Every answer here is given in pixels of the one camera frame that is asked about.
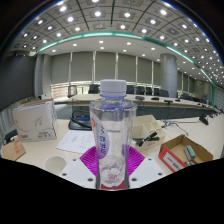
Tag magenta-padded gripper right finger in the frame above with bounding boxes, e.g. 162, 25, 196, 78
125, 146, 166, 190

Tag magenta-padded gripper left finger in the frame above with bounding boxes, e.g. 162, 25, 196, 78
59, 146, 99, 190

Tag clear plastic water bottle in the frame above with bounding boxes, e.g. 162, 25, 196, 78
89, 78, 138, 190

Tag white printed paper sheet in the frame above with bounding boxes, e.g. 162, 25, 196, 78
55, 129, 96, 155

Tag brown open box red side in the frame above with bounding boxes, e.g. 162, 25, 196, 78
158, 134, 214, 173

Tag black tool in white box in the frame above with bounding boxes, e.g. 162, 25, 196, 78
136, 131, 160, 147

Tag white open divided box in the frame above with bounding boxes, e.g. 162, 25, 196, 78
132, 114, 167, 150

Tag grey block in brown box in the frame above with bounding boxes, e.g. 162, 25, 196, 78
184, 144, 198, 161

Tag black desk phone device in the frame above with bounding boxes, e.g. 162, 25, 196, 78
68, 110, 93, 132

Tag large white printed carton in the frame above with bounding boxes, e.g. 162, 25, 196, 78
12, 98, 58, 143

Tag brown paper envelope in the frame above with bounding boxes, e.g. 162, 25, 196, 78
0, 139, 27, 162

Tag long curved conference desk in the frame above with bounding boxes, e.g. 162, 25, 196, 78
53, 93, 218, 120

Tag black power adapter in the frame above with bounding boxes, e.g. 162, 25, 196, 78
3, 128, 18, 144

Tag row of black office chairs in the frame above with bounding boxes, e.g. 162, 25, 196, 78
66, 83, 201, 101

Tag ceiling spot lights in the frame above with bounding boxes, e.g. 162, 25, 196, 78
13, 0, 224, 88

